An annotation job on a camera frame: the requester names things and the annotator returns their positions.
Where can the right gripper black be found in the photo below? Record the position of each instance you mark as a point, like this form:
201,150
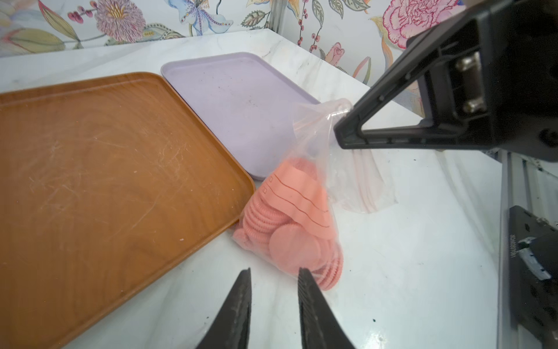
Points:
485,78

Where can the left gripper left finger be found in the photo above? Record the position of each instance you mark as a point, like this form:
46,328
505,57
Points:
231,327

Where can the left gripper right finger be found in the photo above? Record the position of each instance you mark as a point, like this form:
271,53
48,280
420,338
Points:
319,327

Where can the bag of pink cookies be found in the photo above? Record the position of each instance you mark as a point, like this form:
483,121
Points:
290,220

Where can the brown wooden tray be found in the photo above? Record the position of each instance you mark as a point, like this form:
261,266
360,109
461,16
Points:
106,185

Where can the lilac plastic tray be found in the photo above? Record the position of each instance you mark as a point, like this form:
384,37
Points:
247,104

